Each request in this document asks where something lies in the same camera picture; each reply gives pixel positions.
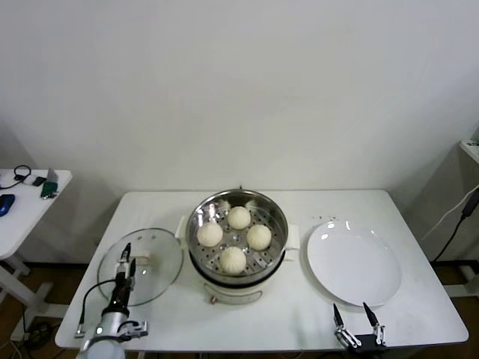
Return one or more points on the perforated steel steamer basket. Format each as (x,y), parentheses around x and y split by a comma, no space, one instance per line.
(277,232)

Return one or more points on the blue computer mouse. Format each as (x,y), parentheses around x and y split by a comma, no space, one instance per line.
(5,204)

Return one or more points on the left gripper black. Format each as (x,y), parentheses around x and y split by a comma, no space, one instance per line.
(120,289)

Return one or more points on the large white plate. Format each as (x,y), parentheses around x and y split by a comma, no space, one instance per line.
(355,261)

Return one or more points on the small white device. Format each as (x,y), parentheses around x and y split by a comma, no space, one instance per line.
(27,180)

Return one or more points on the white electric cooking pot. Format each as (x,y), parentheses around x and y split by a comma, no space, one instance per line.
(232,293)

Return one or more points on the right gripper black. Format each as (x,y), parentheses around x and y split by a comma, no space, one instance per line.
(368,342)

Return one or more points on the white steamed baozi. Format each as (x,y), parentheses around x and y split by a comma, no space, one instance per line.
(209,235)
(238,217)
(232,260)
(259,236)

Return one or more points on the white desk with foot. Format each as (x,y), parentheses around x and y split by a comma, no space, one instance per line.
(470,147)

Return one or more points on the small black phone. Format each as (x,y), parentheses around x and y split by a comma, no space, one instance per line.
(37,181)

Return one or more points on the grey metal piece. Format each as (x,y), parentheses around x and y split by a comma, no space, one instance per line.
(52,174)

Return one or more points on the green circuit board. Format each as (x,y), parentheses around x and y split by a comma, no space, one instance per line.
(48,189)

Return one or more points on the white side table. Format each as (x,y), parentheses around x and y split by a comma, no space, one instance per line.
(22,224)

